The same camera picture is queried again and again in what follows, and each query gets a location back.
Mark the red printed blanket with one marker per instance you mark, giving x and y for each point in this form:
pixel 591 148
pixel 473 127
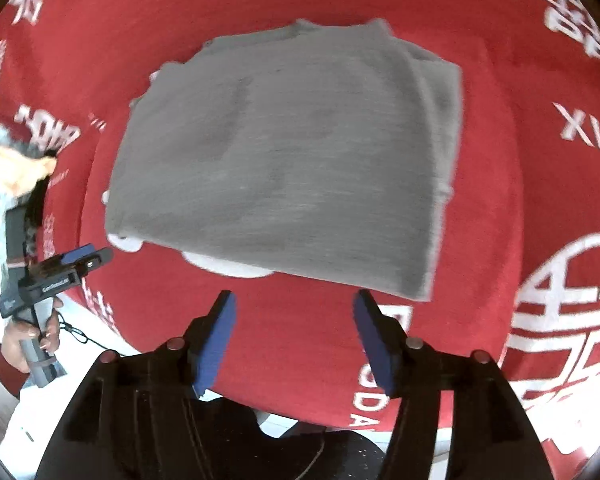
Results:
pixel 505 185

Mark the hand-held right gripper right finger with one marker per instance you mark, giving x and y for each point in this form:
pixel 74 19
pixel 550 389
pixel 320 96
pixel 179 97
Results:
pixel 375 345

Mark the person's left hand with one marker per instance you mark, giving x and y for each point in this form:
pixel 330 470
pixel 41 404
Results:
pixel 12 345

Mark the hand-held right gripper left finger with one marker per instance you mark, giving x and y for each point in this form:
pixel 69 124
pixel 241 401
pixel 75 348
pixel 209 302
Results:
pixel 217 345

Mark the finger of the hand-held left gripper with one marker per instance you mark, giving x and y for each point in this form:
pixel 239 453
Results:
pixel 80 253
pixel 100 257

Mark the person's left forearm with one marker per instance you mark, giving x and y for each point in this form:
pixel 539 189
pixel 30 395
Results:
pixel 5 372

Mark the grey sweater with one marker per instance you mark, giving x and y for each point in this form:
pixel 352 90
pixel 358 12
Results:
pixel 280 160

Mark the blue-grey cloth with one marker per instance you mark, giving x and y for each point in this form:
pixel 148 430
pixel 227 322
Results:
pixel 10 137

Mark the yellow cloth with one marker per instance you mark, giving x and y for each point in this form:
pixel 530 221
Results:
pixel 20 170

